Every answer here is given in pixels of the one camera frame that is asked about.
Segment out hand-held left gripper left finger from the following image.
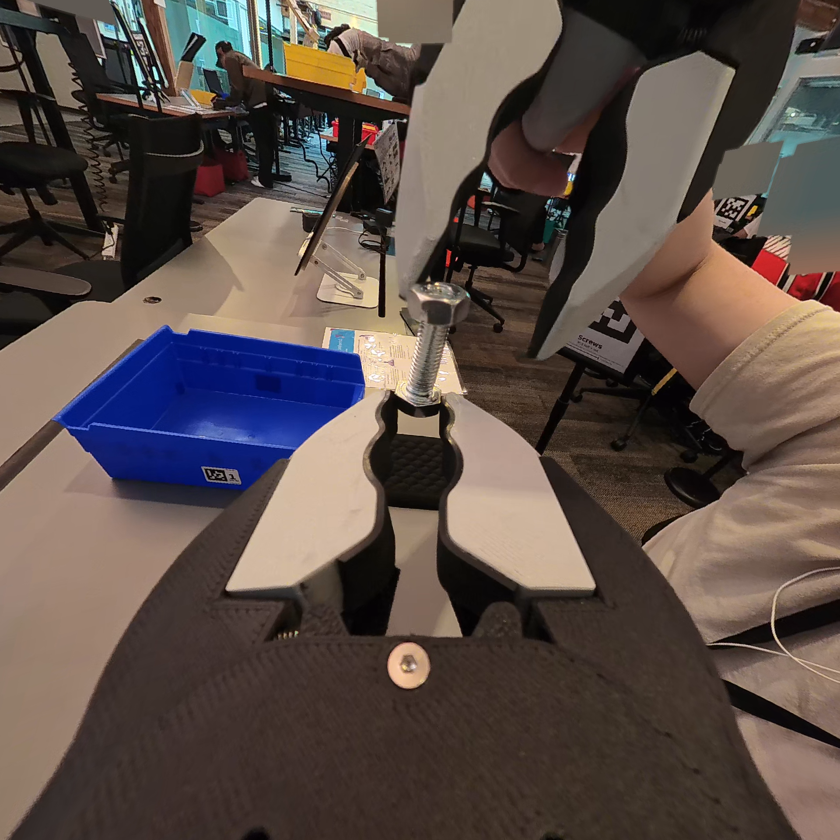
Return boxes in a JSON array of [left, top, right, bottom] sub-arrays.
[[224, 390, 398, 637]]

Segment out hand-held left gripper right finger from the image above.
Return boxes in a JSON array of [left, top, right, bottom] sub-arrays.
[[436, 392, 598, 637]]

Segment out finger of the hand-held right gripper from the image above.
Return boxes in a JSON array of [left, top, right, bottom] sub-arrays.
[[527, 51, 737, 362], [395, 0, 565, 301]]

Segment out blue plastic bin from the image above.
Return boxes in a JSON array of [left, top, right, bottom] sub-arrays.
[[52, 326, 367, 491]]

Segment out steel hex bolt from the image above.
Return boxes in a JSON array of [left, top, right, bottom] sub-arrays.
[[399, 282, 472, 396]]

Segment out person's right hand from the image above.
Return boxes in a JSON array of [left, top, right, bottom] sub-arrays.
[[489, 98, 586, 196]]

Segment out wooden standing desk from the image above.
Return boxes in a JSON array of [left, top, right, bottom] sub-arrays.
[[241, 66, 413, 198], [96, 92, 249, 172]]

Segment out black office chair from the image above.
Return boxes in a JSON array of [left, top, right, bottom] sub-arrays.
[[448, 197, 529, 333], [120, 113, 206, 291]]

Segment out large yellow tote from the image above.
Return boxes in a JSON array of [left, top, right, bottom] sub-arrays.
[[282, 42, 368, 91]]

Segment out dark board on stand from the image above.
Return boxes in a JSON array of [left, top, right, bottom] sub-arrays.
[[293, 136, 370, 278]]

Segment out black pole stand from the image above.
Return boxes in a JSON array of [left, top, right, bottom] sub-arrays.
[[374, 209, 396, 319]]

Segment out black framed marker sign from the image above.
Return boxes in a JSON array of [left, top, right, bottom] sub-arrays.
[[556, 297, 648, 370]]

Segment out laminated printed sheet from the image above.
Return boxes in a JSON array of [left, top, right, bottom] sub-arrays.
[[322, 326, 469, 396]]

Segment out white tablet stand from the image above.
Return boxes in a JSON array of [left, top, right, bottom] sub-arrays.
[[315, 223, 382, 308]]

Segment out red bag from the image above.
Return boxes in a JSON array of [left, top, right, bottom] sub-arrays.
[[192, 152, 252, 199]]

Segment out person's cream shirt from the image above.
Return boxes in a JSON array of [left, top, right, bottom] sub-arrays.
[[642, 298, 840, 840]]

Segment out thin white cable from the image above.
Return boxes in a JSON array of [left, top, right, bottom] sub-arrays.
[[707, 567, 840, 685]]

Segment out black strap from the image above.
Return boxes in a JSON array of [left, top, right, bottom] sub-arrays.
[[705, 600, 840, 749]]

